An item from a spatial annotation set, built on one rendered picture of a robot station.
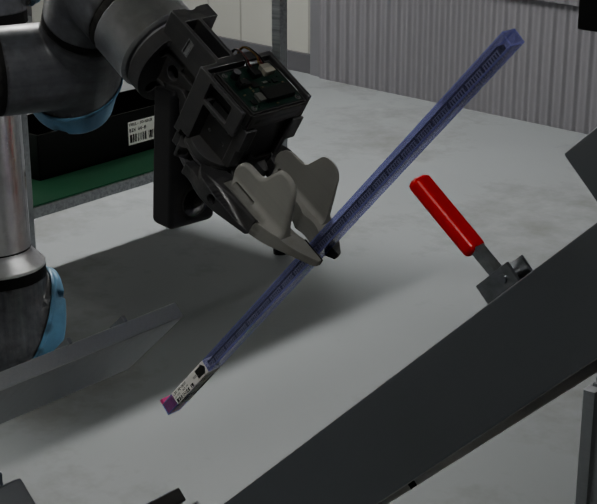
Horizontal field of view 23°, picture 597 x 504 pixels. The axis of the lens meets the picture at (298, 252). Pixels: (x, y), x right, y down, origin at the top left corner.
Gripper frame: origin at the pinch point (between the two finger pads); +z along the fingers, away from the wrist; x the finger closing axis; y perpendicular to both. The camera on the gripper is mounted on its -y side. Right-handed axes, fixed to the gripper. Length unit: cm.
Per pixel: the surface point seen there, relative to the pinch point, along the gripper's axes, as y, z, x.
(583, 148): 24.7, 13.4, -2.8
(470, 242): 14.8, 11.4, -4.0
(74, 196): -160, -125, 118
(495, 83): -214, -159, 353
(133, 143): -167, -140, 149
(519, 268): 15.1, 14.5, -2.6
